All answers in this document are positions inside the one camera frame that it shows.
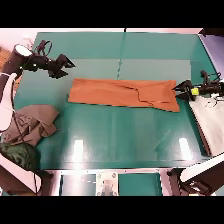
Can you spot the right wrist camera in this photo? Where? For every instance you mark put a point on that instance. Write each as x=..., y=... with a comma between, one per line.
x=207, y=77

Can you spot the silver frame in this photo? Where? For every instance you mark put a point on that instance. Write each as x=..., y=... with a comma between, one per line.
x=106, y=183

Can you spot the dark green garment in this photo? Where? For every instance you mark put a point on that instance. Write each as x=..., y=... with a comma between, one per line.
x=16, y=155

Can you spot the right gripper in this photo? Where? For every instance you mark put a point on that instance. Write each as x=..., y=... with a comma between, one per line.
x=192, y=91

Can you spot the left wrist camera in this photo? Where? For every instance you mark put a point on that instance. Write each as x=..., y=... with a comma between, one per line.
x=43, y=47

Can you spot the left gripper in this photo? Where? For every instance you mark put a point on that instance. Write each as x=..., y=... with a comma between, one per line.
x=57, y=65

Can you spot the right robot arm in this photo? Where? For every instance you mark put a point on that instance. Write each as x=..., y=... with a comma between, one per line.
x=206, y=173

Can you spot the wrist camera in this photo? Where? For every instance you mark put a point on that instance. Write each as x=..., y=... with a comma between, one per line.
x=43, y=47
x=207, y=77

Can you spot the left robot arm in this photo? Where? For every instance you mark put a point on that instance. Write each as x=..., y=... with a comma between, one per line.
x=8, y=96

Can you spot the orange shirt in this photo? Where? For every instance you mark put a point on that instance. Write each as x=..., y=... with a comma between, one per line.
x=123, y=93

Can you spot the grey-brown garment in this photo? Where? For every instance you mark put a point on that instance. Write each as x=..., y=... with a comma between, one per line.
x=31, y=125

